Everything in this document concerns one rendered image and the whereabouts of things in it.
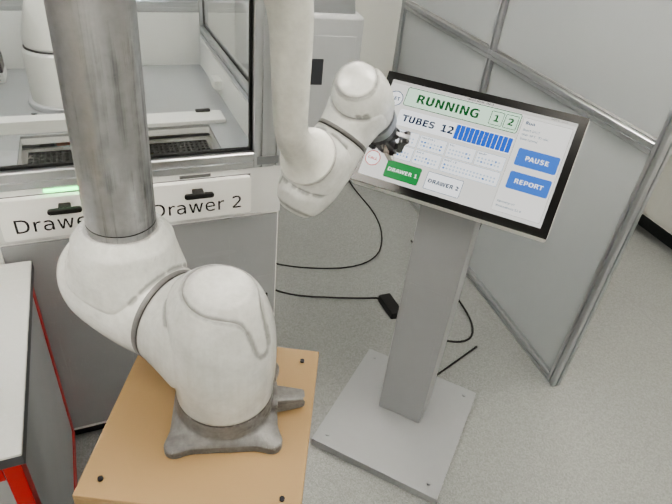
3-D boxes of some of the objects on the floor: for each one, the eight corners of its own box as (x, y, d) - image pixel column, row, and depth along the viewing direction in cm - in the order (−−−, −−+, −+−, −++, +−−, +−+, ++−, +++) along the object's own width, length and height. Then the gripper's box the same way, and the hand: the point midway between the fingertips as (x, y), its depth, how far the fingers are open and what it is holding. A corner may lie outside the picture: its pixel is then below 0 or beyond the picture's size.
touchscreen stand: (434, 505, 175) (529, 240, 116) (311, 443, 189) (339, 180, 131) (474, 398, 212) (560, 157, 154) (368, 353, 227) (411, 118, 168)
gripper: (410, 108, 110) (420, 143, 133) (348, 101, 113) (368, 136, 137) (403, 144, 110) (414, 173, 133) (341, 136, 113) (362, 165, 136)
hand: (389, 150), depth 131 cm, fingers closed
